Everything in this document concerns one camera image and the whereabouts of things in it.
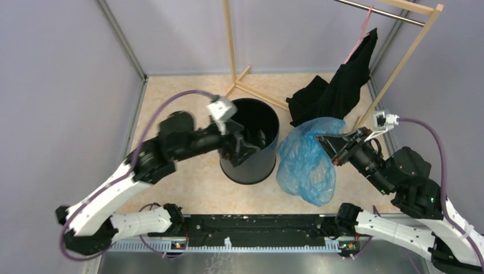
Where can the pink hanger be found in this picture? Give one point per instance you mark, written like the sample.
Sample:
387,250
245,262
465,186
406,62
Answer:
363,34

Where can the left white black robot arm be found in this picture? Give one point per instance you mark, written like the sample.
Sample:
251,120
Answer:
93,226

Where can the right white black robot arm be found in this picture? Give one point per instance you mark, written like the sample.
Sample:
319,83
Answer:
445,239

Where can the black trash bin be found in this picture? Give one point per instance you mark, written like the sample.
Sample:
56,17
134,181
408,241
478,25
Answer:
261,129

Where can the blue plastic trash bag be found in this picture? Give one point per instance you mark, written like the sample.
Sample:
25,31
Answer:
305,169

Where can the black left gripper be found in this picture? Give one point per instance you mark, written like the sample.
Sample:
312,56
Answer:
241,148

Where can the black cloth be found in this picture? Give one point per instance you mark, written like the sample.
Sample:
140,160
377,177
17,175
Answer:
337,98

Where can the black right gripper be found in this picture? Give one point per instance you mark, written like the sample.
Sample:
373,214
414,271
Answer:
333,144

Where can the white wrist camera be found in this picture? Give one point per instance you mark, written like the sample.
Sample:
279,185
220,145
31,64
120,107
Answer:
221,110
383,122

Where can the wooden clothes rack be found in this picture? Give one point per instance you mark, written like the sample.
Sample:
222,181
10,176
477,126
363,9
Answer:
412,12

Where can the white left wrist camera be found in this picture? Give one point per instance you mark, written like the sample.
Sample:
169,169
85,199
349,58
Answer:
221,110

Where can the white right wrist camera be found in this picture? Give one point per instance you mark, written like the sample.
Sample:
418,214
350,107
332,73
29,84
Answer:
383,122

